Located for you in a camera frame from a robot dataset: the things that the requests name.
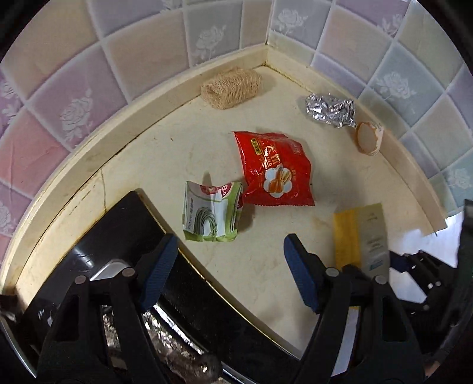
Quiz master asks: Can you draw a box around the silver foil wrapper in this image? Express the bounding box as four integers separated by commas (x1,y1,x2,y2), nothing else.
305,94,357,129

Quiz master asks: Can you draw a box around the beige loofah scrub pad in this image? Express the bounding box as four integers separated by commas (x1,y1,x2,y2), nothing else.
200,68,262,110

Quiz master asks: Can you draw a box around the green white snack packet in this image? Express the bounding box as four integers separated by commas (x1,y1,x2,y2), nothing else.
183,180,244,243

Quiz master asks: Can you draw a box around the black gas stove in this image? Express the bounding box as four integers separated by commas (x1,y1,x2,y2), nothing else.
15,190,307,384

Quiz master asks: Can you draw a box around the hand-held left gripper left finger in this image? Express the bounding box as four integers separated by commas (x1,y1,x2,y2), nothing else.
36,233,180,384

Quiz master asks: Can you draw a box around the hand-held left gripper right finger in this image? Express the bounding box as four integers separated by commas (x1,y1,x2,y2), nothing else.
283,233,424,384

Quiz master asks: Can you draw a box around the red snack packet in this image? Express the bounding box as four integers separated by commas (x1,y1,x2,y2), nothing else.
233,131,315,207

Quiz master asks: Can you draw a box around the long yellow box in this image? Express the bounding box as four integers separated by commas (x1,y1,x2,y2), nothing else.
333,202,391,373

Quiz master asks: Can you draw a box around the silver foil stove tray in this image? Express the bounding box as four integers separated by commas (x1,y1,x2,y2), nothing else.
89,258,222,384

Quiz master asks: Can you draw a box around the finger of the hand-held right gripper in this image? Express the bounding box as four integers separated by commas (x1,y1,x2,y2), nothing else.
388,250,461,297

